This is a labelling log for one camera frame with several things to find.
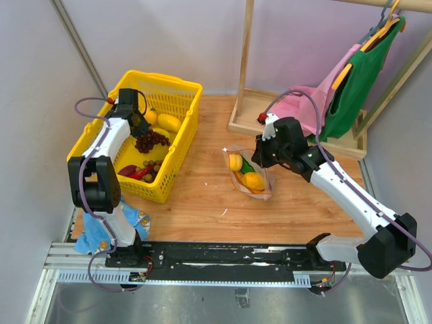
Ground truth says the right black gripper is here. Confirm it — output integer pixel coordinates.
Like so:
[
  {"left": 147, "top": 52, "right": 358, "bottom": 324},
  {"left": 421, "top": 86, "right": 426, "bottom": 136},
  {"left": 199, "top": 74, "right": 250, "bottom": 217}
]
[{"left": 251, "top": 131, "right": 291, "bottom": 169}]

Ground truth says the watermelon slice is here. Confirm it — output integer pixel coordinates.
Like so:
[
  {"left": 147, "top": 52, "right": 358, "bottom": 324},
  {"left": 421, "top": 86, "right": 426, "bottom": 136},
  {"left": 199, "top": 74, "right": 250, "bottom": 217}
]
[{"left": 240, "top": 157, "right": 255, "bottom": 174}]

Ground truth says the yellow pear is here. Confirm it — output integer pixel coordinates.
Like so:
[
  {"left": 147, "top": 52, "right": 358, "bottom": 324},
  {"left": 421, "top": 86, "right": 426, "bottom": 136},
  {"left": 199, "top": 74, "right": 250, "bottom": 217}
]
[{"left": 242, "top": 172, "right": 265, "bottom": 191}]

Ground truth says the yellow apple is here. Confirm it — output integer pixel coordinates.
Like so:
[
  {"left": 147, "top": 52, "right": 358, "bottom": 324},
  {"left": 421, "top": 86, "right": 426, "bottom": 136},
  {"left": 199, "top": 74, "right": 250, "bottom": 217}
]
[{"left": 229, "top": 153, "right": 243, "bottom": 171}]

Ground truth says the clear zip top bag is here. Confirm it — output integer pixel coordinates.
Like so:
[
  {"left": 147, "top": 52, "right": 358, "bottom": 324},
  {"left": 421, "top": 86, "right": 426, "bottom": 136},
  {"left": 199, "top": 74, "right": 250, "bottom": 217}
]
[{"left": 222, "top": 145, "right": 275, "bottom": 200}]

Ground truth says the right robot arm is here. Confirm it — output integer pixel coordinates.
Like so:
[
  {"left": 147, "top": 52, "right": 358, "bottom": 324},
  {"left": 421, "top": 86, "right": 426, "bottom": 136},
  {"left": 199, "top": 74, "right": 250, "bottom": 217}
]
[{"left": 252, "top": 113, "right": 417, "bottom": 279}]

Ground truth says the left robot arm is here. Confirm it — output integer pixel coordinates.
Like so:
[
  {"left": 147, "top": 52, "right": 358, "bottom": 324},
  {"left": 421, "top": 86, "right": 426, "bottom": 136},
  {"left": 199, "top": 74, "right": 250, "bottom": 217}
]
[{"left": 67, "top": 88, "right": 149, "bottom": 267}]

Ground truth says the orange fruit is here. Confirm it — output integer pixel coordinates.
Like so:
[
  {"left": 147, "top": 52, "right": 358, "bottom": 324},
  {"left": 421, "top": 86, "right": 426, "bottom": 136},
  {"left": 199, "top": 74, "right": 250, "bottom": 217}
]
[{"left": 144, "top": 108, "right": 158, "bottom": 126}]

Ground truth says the dark red grape bunch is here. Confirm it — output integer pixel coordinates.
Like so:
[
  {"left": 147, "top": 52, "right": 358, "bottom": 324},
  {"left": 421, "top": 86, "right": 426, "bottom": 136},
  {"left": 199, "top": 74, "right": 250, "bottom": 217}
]
[{"left": 135, "top": 130, "right": 170, "bottom": 153}]

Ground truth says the yellow banana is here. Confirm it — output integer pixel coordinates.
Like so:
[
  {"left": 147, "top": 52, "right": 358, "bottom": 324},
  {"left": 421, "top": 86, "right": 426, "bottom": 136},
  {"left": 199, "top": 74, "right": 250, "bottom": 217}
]
[{"left": 153, "top": 128, "right": 171, "bottom": 140}]

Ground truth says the yellow mango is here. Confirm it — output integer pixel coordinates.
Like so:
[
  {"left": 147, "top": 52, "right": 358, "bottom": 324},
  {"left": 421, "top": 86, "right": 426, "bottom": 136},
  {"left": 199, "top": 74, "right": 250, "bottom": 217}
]
[{"left": 157, "top": 113, "right": 182, "bottom": 133}]

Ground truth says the yellow plastic basket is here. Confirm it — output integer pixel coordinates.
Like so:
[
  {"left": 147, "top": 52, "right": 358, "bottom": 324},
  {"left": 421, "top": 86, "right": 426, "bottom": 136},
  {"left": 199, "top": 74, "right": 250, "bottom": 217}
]
[{"left": 67, "top": 70, "right": 203, "bottom": 204}]

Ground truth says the red chili pepper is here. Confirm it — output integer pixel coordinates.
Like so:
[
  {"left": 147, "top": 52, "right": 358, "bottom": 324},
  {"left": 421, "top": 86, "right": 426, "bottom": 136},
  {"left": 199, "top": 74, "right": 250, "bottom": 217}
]
[{"left": 129, "top": 165, "right": 155, "bottom": 180}]

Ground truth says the wooden clothes rack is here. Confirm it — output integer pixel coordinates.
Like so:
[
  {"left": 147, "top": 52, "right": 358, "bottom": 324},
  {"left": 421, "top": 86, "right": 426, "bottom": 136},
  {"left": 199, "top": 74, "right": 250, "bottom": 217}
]
[{"left": 228, "top": 1, "right": 431, "bottom": 161}]

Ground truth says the pink shirt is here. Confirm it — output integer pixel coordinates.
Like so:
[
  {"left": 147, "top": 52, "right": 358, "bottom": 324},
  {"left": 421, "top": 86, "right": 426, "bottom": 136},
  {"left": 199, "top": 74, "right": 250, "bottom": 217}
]
[{"left": 269, "top": 44, "right": 360, "bottom": 136}]

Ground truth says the brown longan bunch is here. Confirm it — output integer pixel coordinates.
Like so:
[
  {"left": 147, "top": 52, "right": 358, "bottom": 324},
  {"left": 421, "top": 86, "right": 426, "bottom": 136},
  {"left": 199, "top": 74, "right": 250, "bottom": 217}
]
[{"left": 131, "top": 160, "right": 162, "bottom": 183}]

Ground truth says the green shirt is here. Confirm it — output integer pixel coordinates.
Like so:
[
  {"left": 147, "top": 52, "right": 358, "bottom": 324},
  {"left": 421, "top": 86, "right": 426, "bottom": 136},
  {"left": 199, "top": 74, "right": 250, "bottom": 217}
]
[{"left": 319, "top": 16, "right": 406, "bottom": 142}]

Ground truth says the blue patterned cloth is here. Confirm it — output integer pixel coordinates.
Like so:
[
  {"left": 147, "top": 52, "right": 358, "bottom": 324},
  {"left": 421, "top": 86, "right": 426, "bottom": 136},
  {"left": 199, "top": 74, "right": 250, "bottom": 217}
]
[{"left": 74, "top": 198, "right": 151, "bottom": 254}]

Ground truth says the grey hanger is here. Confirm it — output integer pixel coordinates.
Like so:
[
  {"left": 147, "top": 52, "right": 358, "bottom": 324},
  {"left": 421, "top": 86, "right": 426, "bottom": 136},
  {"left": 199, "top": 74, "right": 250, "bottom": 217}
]
[{"left": 357, "top": 0, "right": 399, "bottom": 45}]

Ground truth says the yellow hanger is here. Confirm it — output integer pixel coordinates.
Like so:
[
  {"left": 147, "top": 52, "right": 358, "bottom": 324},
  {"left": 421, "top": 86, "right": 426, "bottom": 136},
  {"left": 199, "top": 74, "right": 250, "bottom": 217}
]
[{"left": 331, "top": 15, "right": 400, "bottom": 90}]

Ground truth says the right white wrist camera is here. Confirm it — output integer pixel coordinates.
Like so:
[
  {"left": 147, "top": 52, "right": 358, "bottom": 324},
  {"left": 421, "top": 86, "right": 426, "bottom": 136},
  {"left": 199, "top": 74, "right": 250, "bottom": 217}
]
[{"left": 257, "top": 113, "right": 279, "bottom": 141}]

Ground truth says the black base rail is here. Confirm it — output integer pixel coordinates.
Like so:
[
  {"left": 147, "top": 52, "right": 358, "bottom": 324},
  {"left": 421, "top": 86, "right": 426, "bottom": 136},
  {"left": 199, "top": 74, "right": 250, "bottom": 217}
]
[{"left": 97, "top": 241, "right": 346, "bottom": 288}]

